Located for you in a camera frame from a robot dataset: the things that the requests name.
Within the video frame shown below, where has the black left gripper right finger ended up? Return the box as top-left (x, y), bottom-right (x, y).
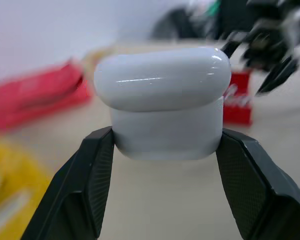
top-left (215, 128), bottom-right (300, 240)

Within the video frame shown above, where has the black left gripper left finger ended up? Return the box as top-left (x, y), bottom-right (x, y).
top-left (21, 125), bottom-right (115, 240)

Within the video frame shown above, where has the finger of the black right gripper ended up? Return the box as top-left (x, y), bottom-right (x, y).
top-left (221, 38), bottom-right (244, 59)
top-left (255, 56), bottom-right (300, 95)

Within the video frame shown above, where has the white earbud charging case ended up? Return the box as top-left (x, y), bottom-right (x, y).
top-left (93, 46), bottom-right (232, 161)

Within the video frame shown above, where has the dark blurred background object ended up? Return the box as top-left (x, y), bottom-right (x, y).
top-left (151, 0), bottom-right (222, 40)

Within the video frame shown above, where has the small red white-lettered carton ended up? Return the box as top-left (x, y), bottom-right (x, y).
top-left (222, 71), bottom-right (254, 126)

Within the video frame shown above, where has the yellow package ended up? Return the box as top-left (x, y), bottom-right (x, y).
top-left (0, 132), bottom-right (54, 240)

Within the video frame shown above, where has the large red box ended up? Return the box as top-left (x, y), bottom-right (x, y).
top-left (0, 58), bottom-right (93, 131)

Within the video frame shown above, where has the beige blurred object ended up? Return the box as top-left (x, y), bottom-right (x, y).
top-left (80, 45), bottom-right (117, 76)

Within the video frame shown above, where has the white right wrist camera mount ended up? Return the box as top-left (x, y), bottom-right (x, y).
top-left (281, 6), bottom-right (300, 48)

